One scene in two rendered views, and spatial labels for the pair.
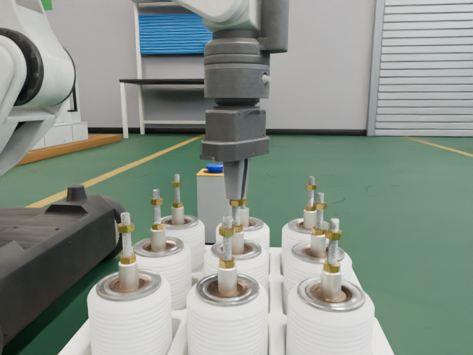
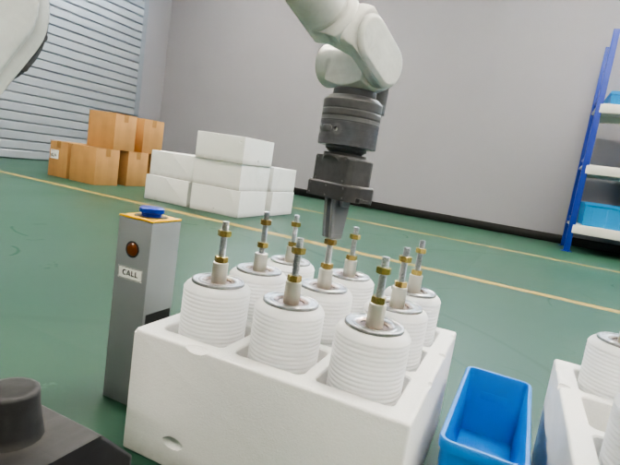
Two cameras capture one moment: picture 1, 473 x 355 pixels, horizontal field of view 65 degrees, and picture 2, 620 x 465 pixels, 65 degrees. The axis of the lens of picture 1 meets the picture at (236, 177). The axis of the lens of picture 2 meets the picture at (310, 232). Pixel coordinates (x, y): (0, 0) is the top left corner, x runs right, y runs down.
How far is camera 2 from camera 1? 0.79 m
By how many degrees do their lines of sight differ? 71
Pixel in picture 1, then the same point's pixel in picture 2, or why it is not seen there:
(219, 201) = (170, 255)
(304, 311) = (428, 302)
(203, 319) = (420, 326)
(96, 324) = (399, 361)
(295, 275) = (358, 293)
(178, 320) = not seen: hidden behind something
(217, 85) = (367, 138)
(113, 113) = not seen: outside the picture
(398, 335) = not seen: hidden behind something
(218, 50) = (374, 109)
